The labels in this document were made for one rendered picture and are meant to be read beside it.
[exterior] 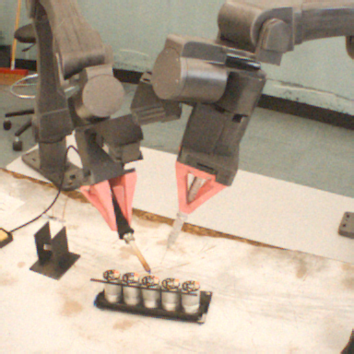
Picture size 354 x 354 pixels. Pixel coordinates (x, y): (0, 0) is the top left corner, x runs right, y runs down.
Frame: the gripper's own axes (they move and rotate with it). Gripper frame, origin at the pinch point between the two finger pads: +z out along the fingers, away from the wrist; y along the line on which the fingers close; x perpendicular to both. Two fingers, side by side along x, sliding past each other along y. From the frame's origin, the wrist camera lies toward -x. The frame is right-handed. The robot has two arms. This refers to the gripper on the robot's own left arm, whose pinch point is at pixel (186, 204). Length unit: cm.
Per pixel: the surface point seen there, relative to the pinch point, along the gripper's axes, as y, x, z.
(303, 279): -9.0, 23.0, 11.4
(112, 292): 1.4, -4.7, 17.1
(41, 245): -8.1, -17.8, 21.8
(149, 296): 1.9, 0.2, 14.9
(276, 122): -246, 55, 79
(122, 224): -5.8, -6.6, 10.4
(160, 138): -214, -2, 100
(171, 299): 2.1, 3.1, 13.9
